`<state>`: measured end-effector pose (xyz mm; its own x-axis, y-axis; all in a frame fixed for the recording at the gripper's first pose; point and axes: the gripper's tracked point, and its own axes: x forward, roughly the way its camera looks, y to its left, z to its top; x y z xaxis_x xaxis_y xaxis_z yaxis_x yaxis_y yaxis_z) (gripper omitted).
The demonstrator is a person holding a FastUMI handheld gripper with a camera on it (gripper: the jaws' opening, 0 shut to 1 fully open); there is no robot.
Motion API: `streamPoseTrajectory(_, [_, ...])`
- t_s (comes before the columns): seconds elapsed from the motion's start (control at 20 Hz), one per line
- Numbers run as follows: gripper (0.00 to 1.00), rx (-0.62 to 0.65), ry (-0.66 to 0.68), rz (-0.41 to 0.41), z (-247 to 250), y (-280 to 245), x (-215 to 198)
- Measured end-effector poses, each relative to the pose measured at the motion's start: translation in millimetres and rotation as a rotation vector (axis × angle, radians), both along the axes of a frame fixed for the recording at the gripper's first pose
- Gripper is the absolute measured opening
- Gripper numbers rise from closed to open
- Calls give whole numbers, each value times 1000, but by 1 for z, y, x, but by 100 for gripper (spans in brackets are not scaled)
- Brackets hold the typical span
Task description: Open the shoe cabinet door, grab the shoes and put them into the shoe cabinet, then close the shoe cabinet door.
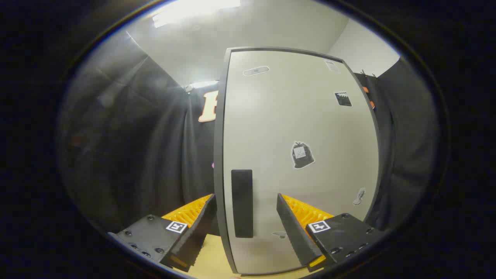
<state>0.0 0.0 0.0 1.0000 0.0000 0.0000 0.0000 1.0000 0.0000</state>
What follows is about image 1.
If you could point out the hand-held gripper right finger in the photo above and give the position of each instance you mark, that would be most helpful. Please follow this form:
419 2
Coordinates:
294 232

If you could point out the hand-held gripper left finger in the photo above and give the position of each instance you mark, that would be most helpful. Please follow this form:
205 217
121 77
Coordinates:
197 236

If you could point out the grey shoe cabinet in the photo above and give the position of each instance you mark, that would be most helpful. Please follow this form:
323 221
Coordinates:
218 155

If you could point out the black backdrop cloth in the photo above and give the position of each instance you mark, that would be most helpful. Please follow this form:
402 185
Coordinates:
135 155

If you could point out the small ceiling light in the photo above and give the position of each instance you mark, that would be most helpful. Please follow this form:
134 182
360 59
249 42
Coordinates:
203 84

